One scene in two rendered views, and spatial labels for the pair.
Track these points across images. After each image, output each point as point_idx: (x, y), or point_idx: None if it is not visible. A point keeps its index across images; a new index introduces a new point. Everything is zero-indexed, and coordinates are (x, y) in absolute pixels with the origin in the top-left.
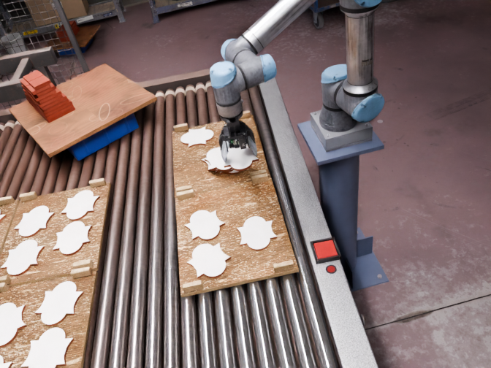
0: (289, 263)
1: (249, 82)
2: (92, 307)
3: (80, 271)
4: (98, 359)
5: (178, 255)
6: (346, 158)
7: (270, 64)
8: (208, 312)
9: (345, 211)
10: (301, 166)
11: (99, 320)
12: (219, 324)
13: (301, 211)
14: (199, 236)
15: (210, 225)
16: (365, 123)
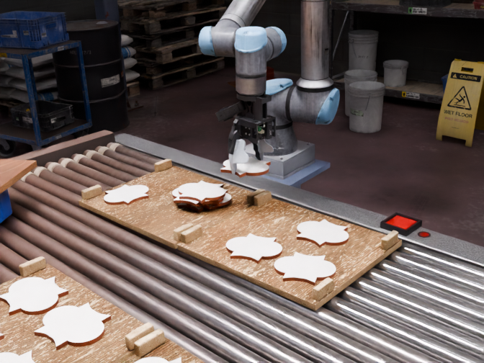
0: (395, 232)
1: (274, 48)
2: None
3: (152, 338)
4: None
5: (261, 280)
6: (305, 181)
7: (282, 33)
8: (363, 308)
9: None
10: (284, 186)
11: None
12: (388, 310)
13: (334, 212)
14: (261, 258)
15: (263, 245)
16: (305, 143)
